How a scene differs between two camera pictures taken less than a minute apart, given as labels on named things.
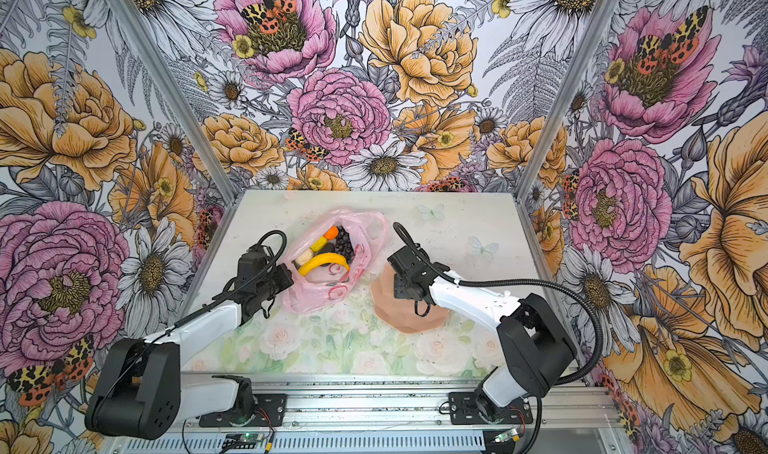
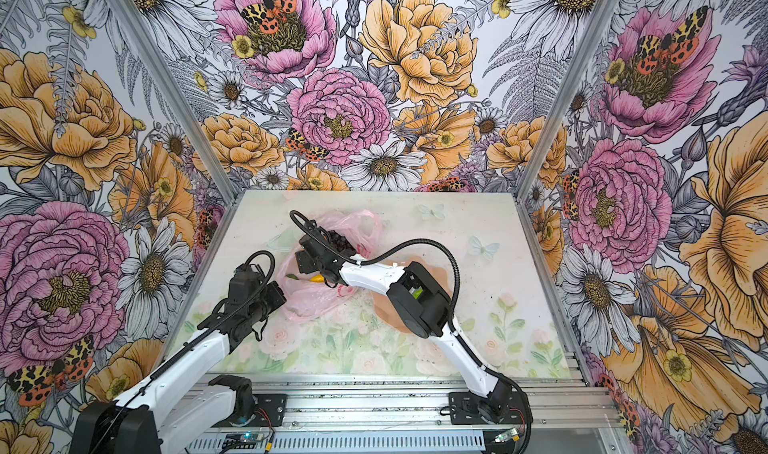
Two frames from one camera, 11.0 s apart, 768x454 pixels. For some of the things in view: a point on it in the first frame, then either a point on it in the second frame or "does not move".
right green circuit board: x=506 y=435 does not move
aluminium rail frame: x=446 y=413 does not move
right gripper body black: x=401 y=288 to x=308 y=262
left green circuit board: x=242 y=440 does not move
